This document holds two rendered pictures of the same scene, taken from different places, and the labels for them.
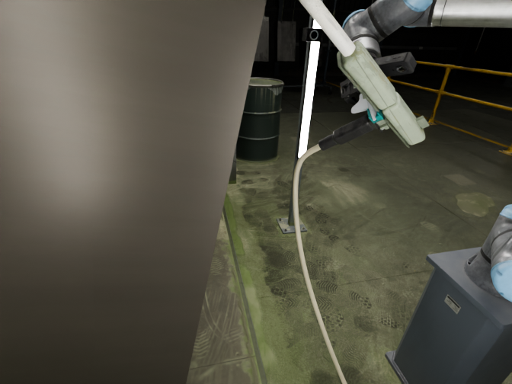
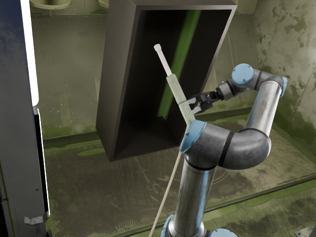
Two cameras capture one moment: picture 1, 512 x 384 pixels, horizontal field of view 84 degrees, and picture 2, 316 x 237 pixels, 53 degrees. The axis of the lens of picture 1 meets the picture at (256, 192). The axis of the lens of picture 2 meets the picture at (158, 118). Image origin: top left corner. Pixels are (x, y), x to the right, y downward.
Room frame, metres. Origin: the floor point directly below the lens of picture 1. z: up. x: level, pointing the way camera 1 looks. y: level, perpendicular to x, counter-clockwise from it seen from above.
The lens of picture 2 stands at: (0.16, -1.56, 2.03)
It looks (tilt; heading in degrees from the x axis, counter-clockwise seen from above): 33 degrees down; 75
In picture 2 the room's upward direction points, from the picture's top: 8 degrees clockwise
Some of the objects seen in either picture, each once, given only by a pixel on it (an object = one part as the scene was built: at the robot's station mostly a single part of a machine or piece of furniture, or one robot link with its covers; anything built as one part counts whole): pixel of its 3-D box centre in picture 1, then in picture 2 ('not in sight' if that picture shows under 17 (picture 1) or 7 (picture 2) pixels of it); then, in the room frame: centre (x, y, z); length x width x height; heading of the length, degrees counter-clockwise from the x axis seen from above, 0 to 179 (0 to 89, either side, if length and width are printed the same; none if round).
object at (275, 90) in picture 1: (257, 120); not in sight; (3.39, 0.02, 0.44); 0.59 x 0.58 x 0.89; 28
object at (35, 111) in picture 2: not in sight; (42, 167); (-0.04, -0.40, 0.96); 0.06 x 0.02 x 0.63; 104
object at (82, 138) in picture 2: not in sight; (163, 124); (0.96, 1.13, 0.11); 2.70 x 0.02 x 0.13; 14
